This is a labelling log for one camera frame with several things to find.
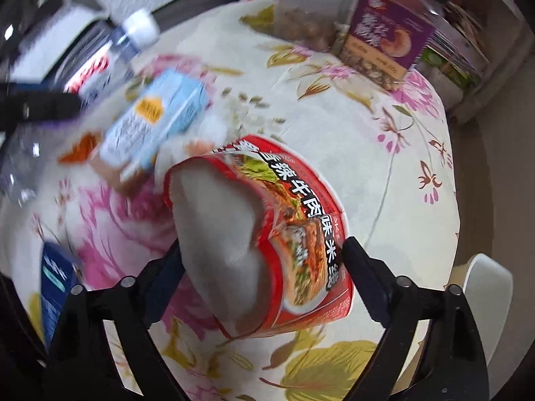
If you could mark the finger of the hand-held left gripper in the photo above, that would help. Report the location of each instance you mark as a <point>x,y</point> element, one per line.
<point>41,104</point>

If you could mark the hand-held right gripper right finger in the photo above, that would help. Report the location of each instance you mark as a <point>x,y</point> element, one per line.
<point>363,271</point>

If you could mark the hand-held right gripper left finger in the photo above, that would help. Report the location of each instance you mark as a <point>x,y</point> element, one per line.
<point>165,280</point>

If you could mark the orange wrapper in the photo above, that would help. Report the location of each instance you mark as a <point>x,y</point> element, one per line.
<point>81,148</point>

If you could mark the red instant noodle bowl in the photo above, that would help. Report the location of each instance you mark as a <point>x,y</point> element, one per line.
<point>292,217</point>

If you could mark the dark blue box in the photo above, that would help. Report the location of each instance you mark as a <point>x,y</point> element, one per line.
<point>54,292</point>

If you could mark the clear plastic bottle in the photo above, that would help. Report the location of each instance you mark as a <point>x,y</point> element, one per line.
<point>140,27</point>

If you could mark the light blue drink carton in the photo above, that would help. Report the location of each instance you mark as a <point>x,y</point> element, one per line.
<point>167,108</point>

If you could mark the white plastic trash bin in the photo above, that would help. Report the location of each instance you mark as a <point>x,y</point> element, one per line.
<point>489,300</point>

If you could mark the white tissue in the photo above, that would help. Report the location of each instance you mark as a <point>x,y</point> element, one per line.
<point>211,129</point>

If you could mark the floral tablecloth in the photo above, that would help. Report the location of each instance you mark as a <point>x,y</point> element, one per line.
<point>376,175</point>

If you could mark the dark grey sofa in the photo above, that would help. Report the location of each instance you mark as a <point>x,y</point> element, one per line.
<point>196,8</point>

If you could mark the green cardboard box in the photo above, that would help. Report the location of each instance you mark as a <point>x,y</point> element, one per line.
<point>443,67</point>

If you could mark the purple label jar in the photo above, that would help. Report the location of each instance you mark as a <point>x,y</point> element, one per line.
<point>388,29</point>

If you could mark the clear jar with black lid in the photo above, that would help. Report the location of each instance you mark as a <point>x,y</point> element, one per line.
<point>305,25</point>

